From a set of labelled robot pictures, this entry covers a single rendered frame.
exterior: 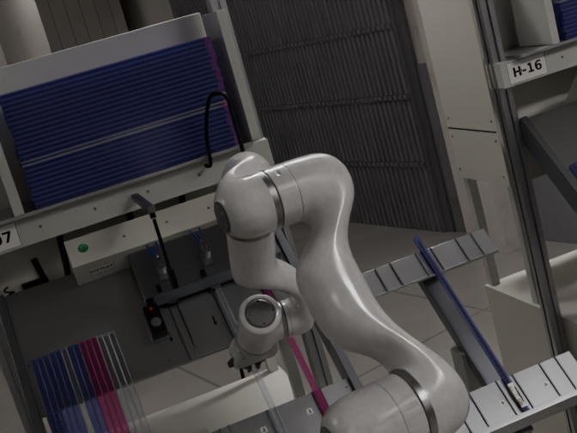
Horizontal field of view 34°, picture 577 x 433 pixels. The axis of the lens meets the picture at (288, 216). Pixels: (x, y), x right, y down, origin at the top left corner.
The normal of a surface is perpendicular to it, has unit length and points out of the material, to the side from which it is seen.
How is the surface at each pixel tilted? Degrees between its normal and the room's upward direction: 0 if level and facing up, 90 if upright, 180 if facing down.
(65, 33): 90
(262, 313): 54
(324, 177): 62
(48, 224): 90
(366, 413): 43
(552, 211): 90
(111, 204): 90
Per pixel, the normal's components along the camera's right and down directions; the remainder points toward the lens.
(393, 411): 0.21, -0.44
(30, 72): 0.30, 0.14
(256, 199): 0.26, -0.18
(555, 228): -0.82, 0.34
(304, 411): 0.02, -0.58
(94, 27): 0.51, 0.06
